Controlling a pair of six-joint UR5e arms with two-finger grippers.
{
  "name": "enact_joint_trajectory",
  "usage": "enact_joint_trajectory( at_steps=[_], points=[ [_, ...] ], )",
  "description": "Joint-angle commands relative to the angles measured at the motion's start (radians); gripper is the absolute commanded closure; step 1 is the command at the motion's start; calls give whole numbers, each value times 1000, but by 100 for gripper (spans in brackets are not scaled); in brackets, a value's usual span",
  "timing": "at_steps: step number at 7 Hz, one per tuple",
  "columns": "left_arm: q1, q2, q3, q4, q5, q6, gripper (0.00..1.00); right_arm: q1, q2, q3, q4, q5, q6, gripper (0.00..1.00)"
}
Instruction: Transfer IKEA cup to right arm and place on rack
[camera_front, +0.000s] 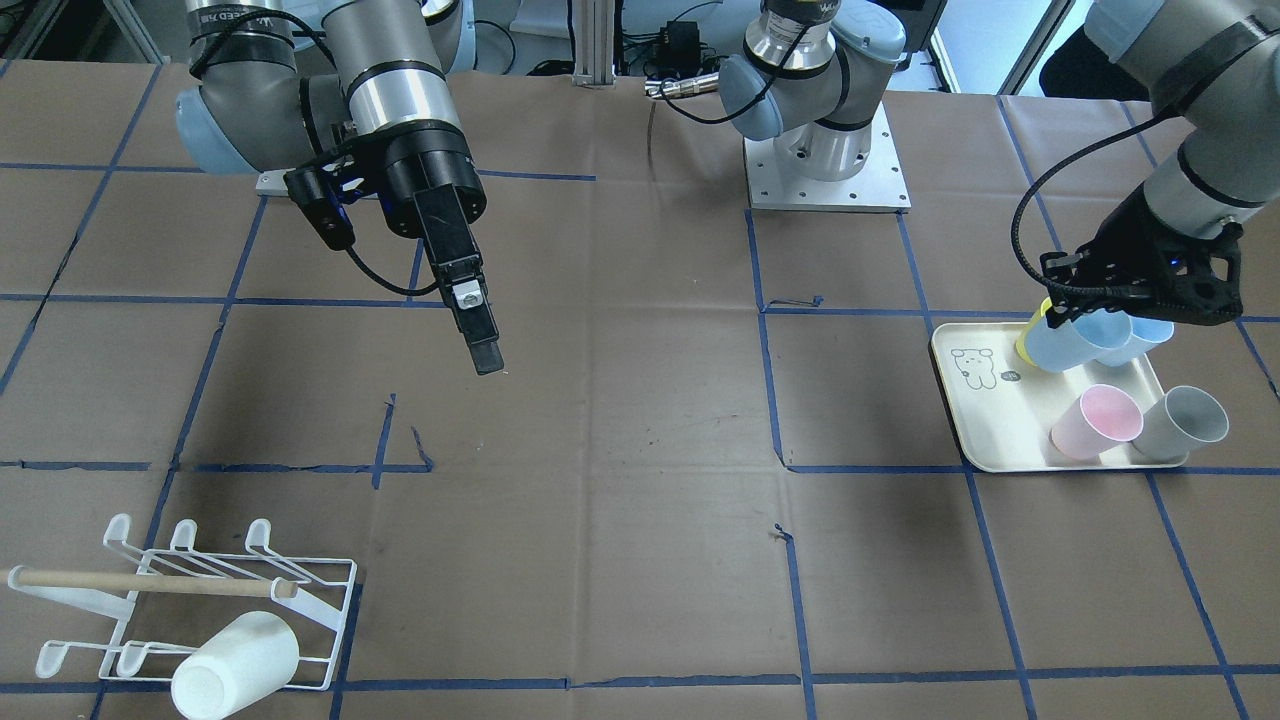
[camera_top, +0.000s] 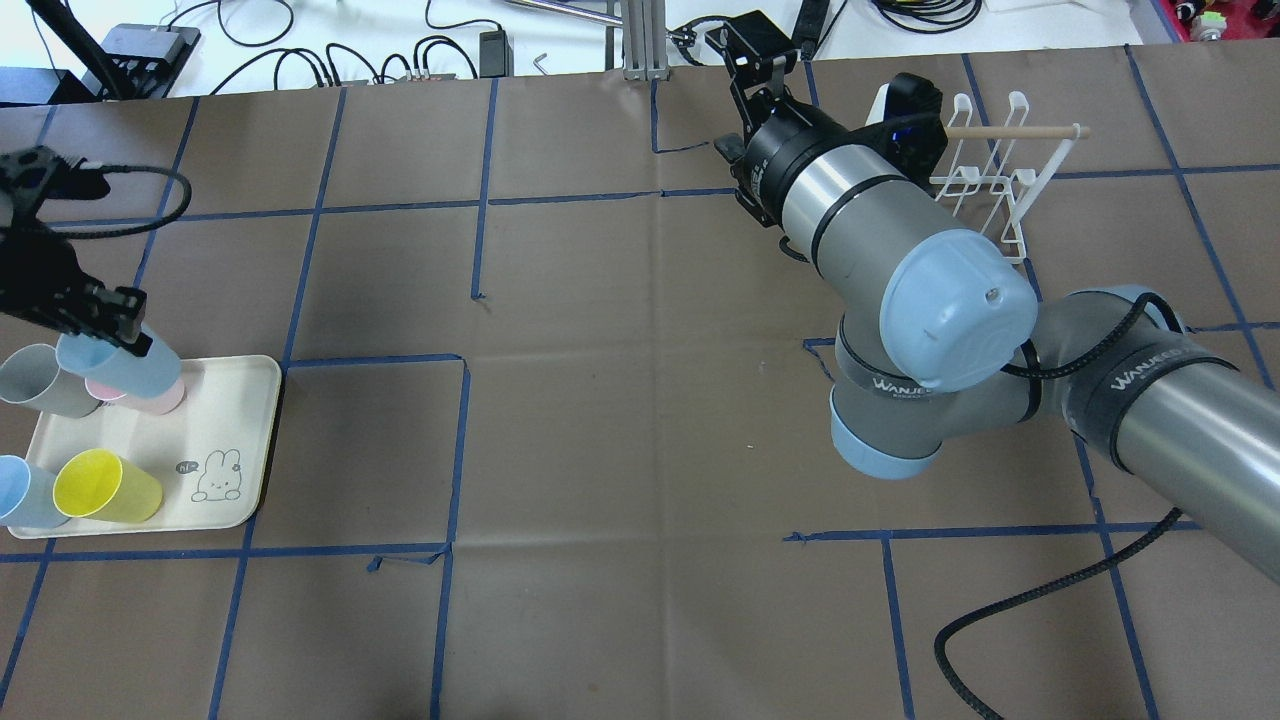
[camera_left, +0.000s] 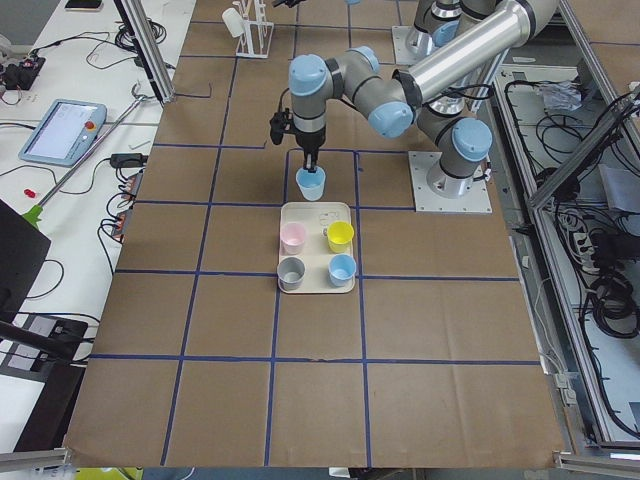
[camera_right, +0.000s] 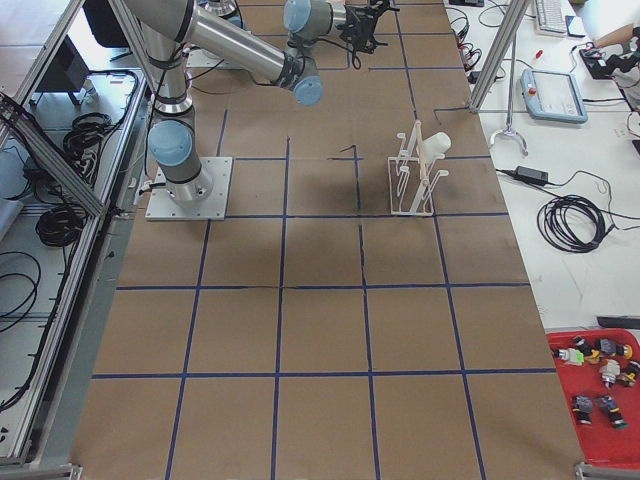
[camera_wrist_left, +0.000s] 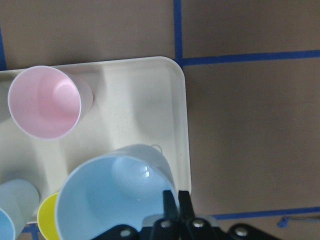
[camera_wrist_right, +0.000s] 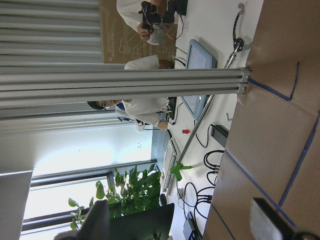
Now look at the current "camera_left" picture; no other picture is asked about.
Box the white plastic cup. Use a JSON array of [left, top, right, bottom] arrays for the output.
[[222, 7, 245, 38]]

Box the black monitor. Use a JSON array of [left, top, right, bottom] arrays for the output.
[[0, 201, 51, 323]]

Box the white wire cup rack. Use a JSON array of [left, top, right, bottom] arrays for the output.
[[232, 0, 274, 59]]

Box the light blue cup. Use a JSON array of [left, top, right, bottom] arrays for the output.
[[328, 254, 357, 287], [295, 166, 326, 201]]

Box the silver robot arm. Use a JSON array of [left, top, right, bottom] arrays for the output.
[[288, 0, 558, 172], [269, 1, 498, 65]]

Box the metal reacher grabber pole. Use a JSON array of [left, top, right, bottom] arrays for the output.
[[22, 83, 151, 230]]

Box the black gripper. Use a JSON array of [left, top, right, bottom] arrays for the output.
[[272, 0, 304, 7], [295, 127, 326, 173]]

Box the cream plastic tray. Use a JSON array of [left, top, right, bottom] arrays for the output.
[[279, 202, 355, 294]]

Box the yellow plastic cup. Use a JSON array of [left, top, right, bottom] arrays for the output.
[[327, 221, 355, 253]]

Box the pink plastic cup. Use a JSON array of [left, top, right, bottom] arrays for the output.
[[280, 222, 307, 255]]

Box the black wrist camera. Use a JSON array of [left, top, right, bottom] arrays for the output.
[[269, 109, 292, 145]]

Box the blue teach pendant tablet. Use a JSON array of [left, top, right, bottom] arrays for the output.
[[18, 99, 107, 167]]

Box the aluminium frame post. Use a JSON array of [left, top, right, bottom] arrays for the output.
[[114, 0, 175, 105]]

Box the black power adapter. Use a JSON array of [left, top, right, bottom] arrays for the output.
[[109, 153, 148, 169]]

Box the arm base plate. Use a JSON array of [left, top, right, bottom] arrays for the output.
[[408, 151, 492, 214], [391, 26, 435, 66]]

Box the grey plastic cup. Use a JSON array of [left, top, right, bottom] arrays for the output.
[[277, 257, 306, 292]]

